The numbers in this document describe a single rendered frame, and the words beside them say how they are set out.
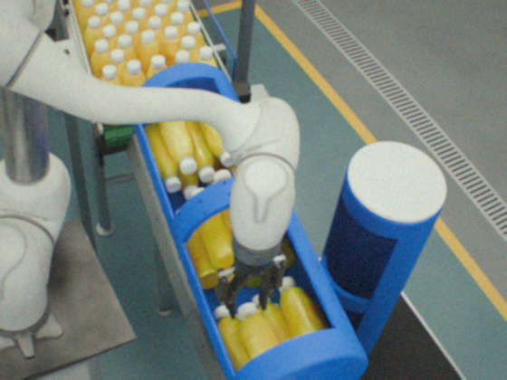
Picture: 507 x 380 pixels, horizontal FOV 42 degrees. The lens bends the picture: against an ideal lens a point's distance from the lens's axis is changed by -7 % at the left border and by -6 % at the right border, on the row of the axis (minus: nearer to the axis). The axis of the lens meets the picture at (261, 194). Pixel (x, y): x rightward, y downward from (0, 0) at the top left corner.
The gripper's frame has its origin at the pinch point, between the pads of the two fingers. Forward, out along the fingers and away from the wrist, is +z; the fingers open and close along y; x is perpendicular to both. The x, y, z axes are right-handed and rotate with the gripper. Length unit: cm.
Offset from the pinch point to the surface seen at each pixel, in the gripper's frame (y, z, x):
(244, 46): 40, 27, 108
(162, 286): -3, 92, 63
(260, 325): 0.6, -0.1, -6.0
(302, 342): 4.6, -8.7, -16.0
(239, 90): 26, 15, 75
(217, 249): -1.5, 0.3, 14.6
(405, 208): 51, 11, 19
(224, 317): -4.2, 7.5, 1.8
